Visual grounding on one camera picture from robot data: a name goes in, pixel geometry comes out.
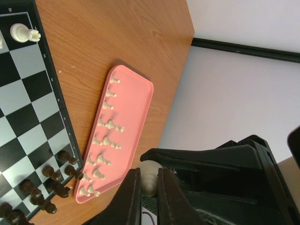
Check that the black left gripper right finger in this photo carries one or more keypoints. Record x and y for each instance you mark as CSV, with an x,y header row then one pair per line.
x,y
173,207

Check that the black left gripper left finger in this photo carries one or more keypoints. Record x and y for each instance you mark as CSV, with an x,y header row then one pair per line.
x,y
126,206

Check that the white chess bishop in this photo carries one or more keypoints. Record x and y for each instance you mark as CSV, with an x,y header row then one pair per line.
x,y
149,177

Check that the white chess rook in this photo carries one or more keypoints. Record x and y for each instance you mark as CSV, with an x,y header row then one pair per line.
x,y
21,33

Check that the white chess knight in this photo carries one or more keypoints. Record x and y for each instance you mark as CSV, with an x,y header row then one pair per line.
x,y
1,42

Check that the white chess piece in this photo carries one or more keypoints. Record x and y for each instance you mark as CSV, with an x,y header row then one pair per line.
x,y
92,190
97,174
101,159
112,125
107,141

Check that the white chess pawn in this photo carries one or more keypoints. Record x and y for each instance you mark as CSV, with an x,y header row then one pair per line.
x,y
107,106
87,178
96,141
90,161
83,191
114,80
111,94
101,123

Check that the brown chess piece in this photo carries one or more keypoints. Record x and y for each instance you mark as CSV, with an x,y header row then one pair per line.
x,y
71,171
65,156
59,189
13,217
44,204
28,187
48,171

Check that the pink plastic tray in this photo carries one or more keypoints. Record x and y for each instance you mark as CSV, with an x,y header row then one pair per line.
x,y
134,95

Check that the black and silver chessboard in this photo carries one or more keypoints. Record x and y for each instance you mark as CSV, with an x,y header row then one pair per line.
x,y
34,122

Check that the black aluminium frame post right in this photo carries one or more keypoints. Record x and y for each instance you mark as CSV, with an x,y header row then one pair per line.
x,y
246,50

